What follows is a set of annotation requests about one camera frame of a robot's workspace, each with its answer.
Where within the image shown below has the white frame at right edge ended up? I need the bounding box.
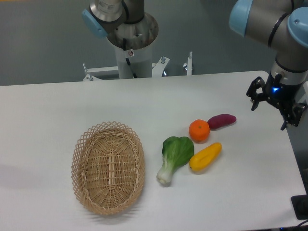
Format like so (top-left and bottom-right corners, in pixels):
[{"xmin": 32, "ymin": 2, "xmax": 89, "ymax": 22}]
[{"xmin": 295, "ymin": 81, "xmax": 308, "ymax": 104}]

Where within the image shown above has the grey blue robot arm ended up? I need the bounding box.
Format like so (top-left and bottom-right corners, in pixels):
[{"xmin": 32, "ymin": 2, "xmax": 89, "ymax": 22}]
[{"xmin": 82, "ymin": 0, "xmax": 308, "ymax": 127}]

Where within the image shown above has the purple sweet potato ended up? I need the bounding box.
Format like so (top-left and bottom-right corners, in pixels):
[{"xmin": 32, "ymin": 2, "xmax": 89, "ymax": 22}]
[{"xmin": 208, "ymin": 114, "xmax": 237, "ymax": 130}]

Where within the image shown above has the woven wicker basket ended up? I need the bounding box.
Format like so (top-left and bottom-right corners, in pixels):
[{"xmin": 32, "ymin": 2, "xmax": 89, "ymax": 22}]
[{"xmin": 71, "ymin": 121, "xmax": 145, "ymax": 215}]

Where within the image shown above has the black cable on pedestal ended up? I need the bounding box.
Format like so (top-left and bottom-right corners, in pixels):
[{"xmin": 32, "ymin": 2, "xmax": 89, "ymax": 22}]
[{"xmin": 122, "ymin": 38, "xmax": 138, "ymax": 79}]

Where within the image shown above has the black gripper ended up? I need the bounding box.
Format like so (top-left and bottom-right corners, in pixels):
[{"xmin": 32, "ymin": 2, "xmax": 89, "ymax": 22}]
[{"xmin": 246, "ymin": 72, "xmax": 308, "ymax": 130}]

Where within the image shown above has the orange fruit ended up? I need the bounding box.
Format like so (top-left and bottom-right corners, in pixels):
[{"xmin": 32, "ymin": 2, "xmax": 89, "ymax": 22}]
[{"xmin": 188, "ymin": 119, "xmax": 210, "ymax": 142}]

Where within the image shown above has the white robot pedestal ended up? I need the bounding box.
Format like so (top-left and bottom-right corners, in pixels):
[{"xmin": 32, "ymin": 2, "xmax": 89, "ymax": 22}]
[{"xmin": 107, "ymin": 13, "xmax": 159, "ymax": 78}]

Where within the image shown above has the white metal base frame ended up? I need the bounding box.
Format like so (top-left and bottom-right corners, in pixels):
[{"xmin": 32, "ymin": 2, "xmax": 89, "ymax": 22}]
[{"xmin": 83, "ymin": 51, "xmax": 194, "ymax": 81}]

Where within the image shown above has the green bok choy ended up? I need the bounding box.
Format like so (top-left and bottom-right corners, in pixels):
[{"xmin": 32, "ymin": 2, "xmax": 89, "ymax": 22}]
[{"xmin": 156, "ymin": 136, "xmax": 194, "ymax": 185}]

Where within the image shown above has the black device at table edge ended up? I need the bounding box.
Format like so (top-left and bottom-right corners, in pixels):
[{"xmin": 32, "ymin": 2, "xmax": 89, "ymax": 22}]
[{"xmin": 291, "ymin": 194, "xmax": 308, "ymax": 220}]

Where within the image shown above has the yellow mango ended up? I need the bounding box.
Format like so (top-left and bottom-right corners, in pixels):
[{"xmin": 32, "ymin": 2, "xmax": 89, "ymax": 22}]
[{"xmin": 189, "ymin": 142, "xmax": 222, "ymax": 172}]

